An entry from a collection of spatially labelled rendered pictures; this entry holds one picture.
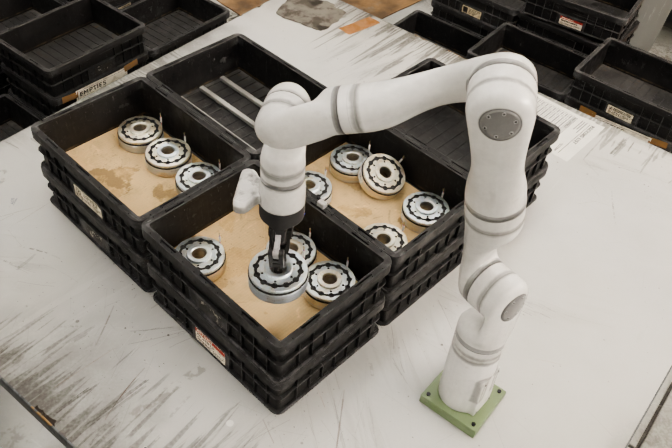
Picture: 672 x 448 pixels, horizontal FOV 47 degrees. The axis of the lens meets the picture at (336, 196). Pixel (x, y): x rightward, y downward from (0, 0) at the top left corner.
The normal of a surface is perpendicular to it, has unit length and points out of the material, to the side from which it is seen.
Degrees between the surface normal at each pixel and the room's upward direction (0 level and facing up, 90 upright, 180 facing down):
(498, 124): 95
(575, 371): 0
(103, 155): 0
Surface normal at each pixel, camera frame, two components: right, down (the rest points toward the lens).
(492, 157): -0.29, 0.77
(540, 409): 0.07, -0.72
